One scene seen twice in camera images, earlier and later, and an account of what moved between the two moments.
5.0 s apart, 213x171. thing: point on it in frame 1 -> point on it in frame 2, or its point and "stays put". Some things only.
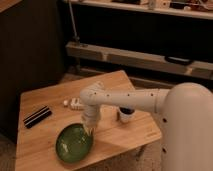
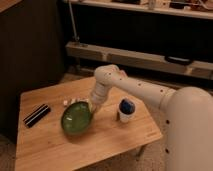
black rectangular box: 37,116 stays put
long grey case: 138,58 stays put
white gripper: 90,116 -> 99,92
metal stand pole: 76,37 stays put
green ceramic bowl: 73,144 -> 76,117
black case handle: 179,60 stays put
